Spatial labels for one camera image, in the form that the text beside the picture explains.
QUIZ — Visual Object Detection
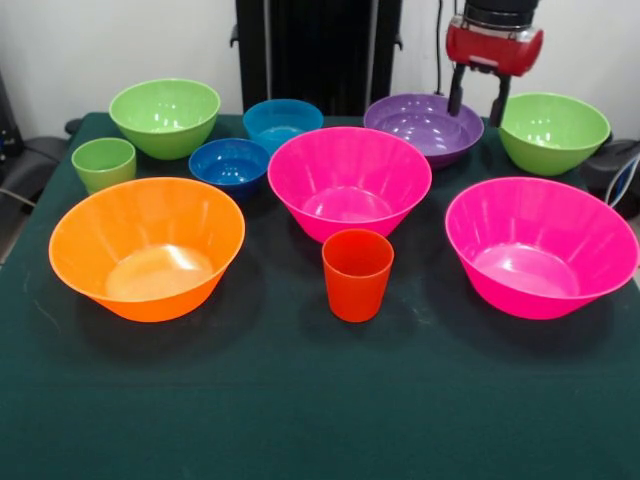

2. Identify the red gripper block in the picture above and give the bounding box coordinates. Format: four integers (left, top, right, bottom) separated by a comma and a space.
444, 17, 545, 129

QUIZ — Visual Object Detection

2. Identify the purple plastic bowl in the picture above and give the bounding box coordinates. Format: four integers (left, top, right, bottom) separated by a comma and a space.
363, 93, 485, 170

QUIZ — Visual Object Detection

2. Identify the orange plastic bowl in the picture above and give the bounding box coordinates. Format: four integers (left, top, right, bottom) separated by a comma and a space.
48, 176, 247, 324

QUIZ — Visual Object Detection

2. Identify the green plastic bowl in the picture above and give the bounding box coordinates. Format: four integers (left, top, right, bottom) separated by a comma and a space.
108, 78, 222, 161
498, 91, 612, 177

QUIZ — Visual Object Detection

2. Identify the black office chair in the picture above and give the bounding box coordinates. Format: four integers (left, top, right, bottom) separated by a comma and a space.
0, 118, 81, 204
579, 138, 640, 219

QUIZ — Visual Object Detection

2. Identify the pink plastic bowl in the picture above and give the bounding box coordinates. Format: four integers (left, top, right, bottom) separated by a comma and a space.
444, 176, 640, 321
267, 126, 433, 245

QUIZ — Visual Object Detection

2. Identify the light blue plastic bowl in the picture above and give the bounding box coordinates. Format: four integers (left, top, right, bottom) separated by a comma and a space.
242, 98, 325, 155

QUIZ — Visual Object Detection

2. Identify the red plastic cup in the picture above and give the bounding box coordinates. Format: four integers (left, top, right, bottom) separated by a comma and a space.
321, 228, 396, 324

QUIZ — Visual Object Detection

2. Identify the dark blue plastic bowl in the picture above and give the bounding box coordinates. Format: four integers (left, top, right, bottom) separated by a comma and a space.
188, 138, 272, 202

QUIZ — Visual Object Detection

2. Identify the dark green tablecloth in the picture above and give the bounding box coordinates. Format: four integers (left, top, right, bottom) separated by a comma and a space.
0, 112, 640, 480

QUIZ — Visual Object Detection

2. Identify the green plastic cup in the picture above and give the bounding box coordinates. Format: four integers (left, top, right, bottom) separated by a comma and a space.
70, 137, 138, 195

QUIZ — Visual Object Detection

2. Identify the black hanging cable with plug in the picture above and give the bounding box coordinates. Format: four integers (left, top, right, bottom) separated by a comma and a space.
433, 0, 447, 97

